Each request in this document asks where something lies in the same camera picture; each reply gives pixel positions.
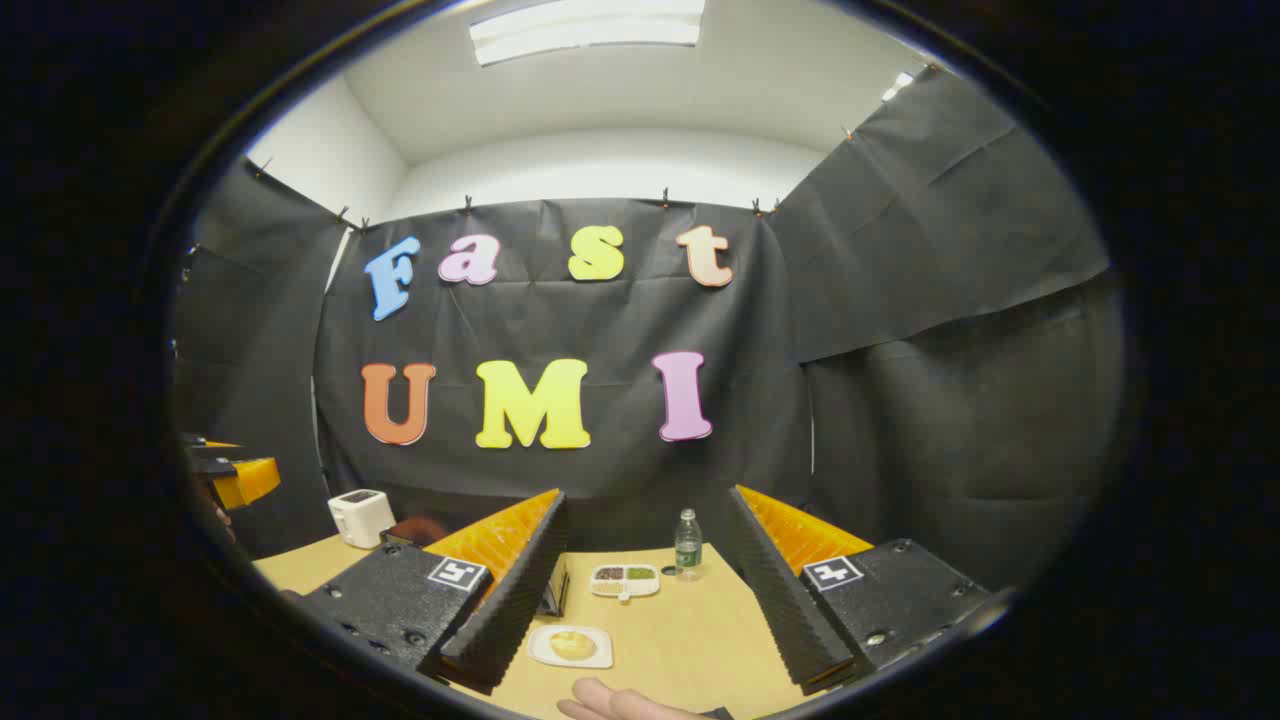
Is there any white divided dish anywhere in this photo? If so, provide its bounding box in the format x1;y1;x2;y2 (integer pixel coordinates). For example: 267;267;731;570
590;563;662;603

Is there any ceiling light panel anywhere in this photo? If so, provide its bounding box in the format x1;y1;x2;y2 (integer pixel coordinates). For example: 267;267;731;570
468;0;707;68

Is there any white square plate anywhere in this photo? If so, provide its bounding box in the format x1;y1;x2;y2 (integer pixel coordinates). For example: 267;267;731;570
527;625;614;670

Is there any white toaster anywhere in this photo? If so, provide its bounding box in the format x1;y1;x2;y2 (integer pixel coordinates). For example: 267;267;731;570
328;489;397;550

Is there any clear plastic water bottle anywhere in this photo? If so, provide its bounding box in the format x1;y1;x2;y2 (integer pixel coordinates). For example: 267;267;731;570
674;508;704;582

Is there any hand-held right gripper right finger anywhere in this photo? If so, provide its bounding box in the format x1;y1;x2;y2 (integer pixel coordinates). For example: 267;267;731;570
726;485;993;696

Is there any black backdrop cloth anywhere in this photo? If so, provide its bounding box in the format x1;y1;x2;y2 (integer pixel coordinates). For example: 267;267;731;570
170;65;1126;591

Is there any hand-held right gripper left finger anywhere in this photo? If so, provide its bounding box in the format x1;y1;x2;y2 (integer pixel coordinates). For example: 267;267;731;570
297;488;569;696

